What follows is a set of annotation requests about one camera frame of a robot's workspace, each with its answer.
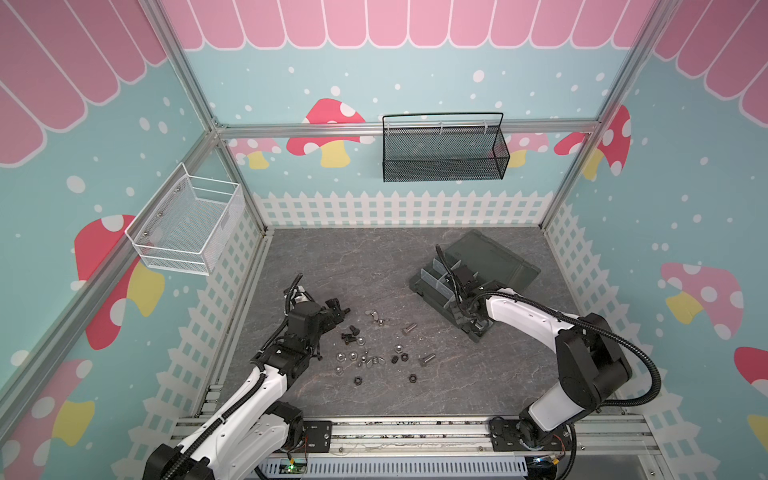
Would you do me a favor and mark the white wire mesh basket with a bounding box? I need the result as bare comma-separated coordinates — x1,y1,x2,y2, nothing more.
125,164,245,276

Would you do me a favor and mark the dark green compartment organizer box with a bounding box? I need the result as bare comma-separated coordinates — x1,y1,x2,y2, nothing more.
409,230,540,343

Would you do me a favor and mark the black wire mesh basket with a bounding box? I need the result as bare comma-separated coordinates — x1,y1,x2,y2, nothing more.
381,112,511,183

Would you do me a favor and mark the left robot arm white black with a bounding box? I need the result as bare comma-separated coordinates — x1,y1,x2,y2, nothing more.
142,293,350,479

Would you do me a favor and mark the silver washers cluster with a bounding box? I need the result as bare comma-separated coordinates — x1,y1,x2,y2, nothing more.
334,350,386,376

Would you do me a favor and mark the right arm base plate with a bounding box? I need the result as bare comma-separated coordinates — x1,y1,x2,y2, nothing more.
488,416,575,454

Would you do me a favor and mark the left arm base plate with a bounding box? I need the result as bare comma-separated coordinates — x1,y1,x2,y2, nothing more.
281,421,333,454

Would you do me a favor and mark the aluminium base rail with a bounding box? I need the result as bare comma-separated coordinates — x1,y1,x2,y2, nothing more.
167,415,655,457

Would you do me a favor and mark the white slotted cable duct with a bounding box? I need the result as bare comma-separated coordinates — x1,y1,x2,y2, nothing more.
260,456,529,479

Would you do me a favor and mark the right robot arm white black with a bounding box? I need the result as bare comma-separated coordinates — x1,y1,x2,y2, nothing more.
447,266,662,451

